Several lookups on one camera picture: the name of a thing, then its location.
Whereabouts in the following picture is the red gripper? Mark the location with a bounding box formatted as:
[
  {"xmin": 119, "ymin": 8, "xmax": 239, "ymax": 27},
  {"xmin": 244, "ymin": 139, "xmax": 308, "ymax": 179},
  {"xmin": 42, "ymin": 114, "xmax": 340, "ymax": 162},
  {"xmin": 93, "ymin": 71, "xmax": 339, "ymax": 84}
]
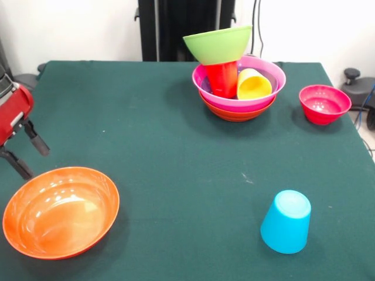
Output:
[{"xmin": 0, "ymin": 83, "xmax": 51, "ymax": 181}]

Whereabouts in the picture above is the orange bowl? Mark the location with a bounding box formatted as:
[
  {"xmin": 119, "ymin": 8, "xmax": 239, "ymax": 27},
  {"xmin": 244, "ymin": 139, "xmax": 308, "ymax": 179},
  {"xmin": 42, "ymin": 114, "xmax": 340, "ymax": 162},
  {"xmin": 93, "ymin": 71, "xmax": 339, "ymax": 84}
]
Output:
[
  {"xmin": 2, "ymin": 166, "xmax": 121, "ymax": 261},
  {"xmin": 198, "ymin": 87, "xmax": 277, "ymax": 122}
]

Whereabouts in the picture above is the red cup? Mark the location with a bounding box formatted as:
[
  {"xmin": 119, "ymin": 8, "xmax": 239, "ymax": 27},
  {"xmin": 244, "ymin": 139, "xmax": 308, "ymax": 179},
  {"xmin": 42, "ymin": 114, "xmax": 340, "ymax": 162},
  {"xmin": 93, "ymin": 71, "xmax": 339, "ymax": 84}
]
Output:
[{"xmin": 204, "ymin": 60, "xmax": 238, "ymax": 99}]

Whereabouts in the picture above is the green bowl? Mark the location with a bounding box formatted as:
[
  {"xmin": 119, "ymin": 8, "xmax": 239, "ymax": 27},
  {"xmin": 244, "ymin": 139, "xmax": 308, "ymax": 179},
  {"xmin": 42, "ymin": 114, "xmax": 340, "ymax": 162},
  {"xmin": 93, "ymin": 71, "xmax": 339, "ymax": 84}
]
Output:
[{"xmin": 182, "ymin": 25, "xmax": 253, "ymax": 66}]

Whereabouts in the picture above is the yellow cup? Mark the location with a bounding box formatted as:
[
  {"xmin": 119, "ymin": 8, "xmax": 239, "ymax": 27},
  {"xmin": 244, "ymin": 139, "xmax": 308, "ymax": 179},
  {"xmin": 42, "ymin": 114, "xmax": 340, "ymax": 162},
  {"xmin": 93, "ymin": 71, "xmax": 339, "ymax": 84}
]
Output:
[{"xmin": 236, "ymin": 68, "xmax": 273, "ymax": 101}]

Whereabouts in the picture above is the purple bowl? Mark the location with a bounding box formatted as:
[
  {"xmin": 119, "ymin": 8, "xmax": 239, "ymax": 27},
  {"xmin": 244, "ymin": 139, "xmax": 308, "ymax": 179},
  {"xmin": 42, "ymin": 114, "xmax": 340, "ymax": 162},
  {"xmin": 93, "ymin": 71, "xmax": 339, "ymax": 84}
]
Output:
[{"xmin": 200, "ymin": 68, "xmax": 279, "ymax": 101}]

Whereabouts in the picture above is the large pink bowl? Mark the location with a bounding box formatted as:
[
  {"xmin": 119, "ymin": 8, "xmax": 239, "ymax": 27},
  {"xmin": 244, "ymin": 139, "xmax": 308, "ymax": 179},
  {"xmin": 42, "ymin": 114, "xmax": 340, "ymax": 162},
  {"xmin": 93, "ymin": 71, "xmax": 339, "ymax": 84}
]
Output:
[{"xmin": 192, "ymin": 55, "xmax": 287, "ymax": 113}]

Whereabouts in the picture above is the black caster leg with knob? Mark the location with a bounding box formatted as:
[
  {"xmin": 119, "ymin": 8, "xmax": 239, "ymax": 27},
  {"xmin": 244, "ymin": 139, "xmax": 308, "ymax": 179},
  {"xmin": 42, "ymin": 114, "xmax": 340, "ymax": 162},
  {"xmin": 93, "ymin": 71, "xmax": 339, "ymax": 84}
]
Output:
[
  {"xmin": 13, "ymin": 63, "xmax": 47, "ymax": 91},
  {"xmin": 341, "ymin": 67, "xmax": 375, "ymax": 131}
]

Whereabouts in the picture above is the dark green tablecloth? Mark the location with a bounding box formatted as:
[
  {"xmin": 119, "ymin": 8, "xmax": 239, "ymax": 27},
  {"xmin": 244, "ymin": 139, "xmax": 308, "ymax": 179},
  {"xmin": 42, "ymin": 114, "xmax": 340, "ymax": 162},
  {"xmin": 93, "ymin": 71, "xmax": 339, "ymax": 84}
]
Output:
[{"xmin": 0, "ymin": 60, "xmax": 375, "ymax": 281}]

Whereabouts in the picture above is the light blue cup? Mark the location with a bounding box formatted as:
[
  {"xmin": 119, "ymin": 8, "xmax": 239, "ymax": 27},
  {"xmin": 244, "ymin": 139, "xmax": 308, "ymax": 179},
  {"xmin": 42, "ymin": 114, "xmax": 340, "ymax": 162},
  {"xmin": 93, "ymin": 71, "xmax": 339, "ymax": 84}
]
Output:
[{"xmin": 260, "ymin": 189, "xmax": 312, "ymax": 255}]

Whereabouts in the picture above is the small crimson bowl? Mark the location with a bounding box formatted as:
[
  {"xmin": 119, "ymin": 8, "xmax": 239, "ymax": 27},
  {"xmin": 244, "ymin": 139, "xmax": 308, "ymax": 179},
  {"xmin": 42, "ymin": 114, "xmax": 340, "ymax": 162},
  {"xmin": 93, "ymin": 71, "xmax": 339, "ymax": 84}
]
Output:
[{"xmin": 298, "ymin": 84, "xmax": 352, "ymax": 126}]

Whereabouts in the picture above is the black wall cable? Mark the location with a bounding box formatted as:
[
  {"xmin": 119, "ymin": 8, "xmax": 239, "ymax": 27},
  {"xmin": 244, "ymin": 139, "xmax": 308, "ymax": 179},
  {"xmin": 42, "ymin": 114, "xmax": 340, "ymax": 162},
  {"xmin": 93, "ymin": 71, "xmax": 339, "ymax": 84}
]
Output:
[{"xmin": 247, "ymin": 0, "xmax": 266, "ymax": 59}]

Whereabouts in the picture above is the blue cable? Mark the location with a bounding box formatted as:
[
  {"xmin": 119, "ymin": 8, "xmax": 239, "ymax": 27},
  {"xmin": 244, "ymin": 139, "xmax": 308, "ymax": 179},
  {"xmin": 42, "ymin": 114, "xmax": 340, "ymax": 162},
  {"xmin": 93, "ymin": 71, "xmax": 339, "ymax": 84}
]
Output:
[{"xmin": 354, "ymin": 84, "xmax": 375, "ymax": 129}]

